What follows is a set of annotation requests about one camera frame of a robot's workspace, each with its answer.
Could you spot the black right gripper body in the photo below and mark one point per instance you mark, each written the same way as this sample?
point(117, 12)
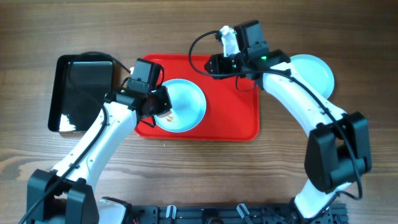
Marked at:
point(212, 65)

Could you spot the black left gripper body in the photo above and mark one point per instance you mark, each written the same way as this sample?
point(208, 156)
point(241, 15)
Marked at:
point(162, 101)

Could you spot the white plate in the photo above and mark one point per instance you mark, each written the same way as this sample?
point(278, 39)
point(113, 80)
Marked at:
point(316, 72)
point(188, 106)

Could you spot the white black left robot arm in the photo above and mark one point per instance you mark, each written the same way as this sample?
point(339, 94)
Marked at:
point(66, 193)

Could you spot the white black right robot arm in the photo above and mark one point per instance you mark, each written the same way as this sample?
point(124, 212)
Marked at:
point(338, 149)

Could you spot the red plastic tray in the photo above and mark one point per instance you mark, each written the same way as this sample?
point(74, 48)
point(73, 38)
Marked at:
point(232, 112)

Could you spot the black rectangular water tray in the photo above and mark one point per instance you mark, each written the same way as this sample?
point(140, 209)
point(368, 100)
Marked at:
point(78, 90)

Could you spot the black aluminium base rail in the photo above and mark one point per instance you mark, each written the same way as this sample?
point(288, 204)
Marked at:
point(217, 214)

